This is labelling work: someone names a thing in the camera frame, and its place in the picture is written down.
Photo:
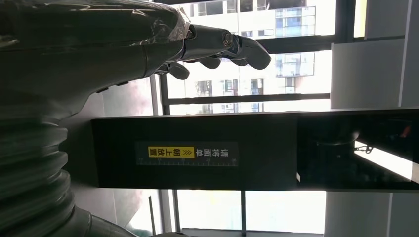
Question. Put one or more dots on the dark window frame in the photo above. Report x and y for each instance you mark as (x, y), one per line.
(245, 98)

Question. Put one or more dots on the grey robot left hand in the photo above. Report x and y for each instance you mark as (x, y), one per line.
(82, 49)

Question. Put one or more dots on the black inbound scanner machine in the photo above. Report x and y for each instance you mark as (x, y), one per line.
(262, 150)

